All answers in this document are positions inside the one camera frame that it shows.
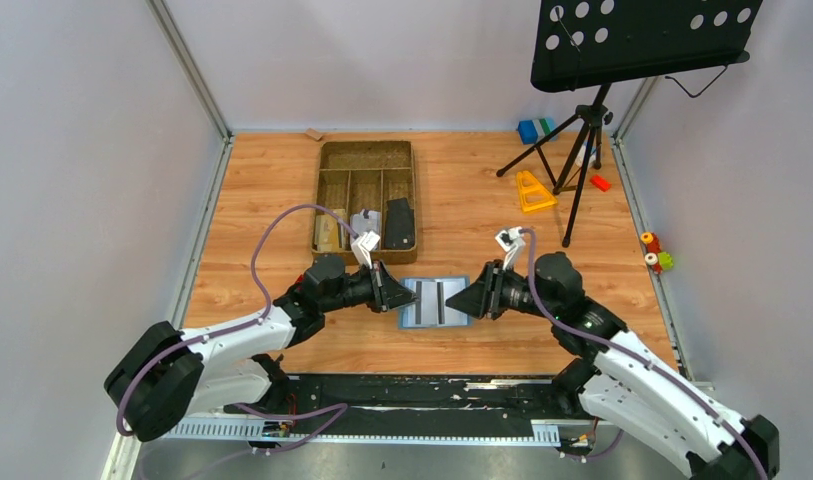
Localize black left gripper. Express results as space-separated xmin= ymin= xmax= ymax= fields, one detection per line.
xmin=322 ymin=259 xmax=421 ymax=314

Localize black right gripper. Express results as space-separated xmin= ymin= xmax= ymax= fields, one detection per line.
xmin=445 ymin=259 xmax=558 ymax=321

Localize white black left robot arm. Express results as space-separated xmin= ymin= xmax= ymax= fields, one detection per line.
xmin=103 ymin=254 xmax=417 ymax=442

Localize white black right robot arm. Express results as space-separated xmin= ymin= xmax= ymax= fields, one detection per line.
xmin=446 ymin=252 xmax=780 ymax=479

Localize white card in tray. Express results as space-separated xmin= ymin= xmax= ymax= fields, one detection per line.
xmin=350 ymin=209 xmax=382 ymax=237

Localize tan cards in tray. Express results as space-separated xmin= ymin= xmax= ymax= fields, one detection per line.
xmin=313 ymin=212 xmax=349 ymax=253

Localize black wallet in tray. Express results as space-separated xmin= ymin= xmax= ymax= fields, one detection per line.
xmin=383 ymin=197 xmax=416 ymax=250

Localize woven compartment tray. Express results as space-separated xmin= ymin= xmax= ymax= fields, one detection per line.
xmin=315 ymin=140 xmax=419 ymax=265

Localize yellow triangular toy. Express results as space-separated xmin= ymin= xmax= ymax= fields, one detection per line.
xmin=515 ymin=170 xmax=558 ymax=214

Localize red block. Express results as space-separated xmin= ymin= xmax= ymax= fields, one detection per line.
xmin=590 ymin=175 xmax=612 ymax=192

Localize blue green block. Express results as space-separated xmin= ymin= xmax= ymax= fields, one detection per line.
xmin=516 ymin=117 xmax=556 ymax=145

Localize small cardboard scrap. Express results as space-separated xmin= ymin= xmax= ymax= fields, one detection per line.
xmin=304 ymin=128 xmax=324 ymax=142

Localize colourful toy stack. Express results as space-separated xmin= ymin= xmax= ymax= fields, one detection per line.
xmin=639 ymin=231 xmax=675 ymax=274

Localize black music stand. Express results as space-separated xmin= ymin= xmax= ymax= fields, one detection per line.
xmin=496 ymin=0 xmax=761 ymax=247

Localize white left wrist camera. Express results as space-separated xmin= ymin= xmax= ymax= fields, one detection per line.
xmin=350 ymin=229 xmax=381 ymax=268

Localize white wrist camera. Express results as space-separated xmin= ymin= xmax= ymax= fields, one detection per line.
xmin=350 ymin=229 xmax=381 ymax=268
xmin=495 ymin=226 xmax=526 ymax=270

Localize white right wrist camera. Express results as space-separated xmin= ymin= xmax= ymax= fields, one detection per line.
xmin=495 ymin=226 xmax=526 ymax=270

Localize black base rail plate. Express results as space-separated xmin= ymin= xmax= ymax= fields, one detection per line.
xmin=249 ymin=374 xmax=593 ymax=438

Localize white slotted cable duct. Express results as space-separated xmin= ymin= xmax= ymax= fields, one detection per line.
xmin=167 ymin=418 xmax=562 ymax=446

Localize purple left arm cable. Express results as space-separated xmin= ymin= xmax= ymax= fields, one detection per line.
xmin=116 ymin=203 xmax=362 ymax=438

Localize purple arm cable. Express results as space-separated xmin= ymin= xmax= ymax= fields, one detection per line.
xmin=518 ymin=228 xmax=770 ymax=480
xmin=116 ymin=203 xmax=362 ymax=438

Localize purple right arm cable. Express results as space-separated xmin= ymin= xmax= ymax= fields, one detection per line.
xmin=518 ymin=228 xmax=770 ymax=480

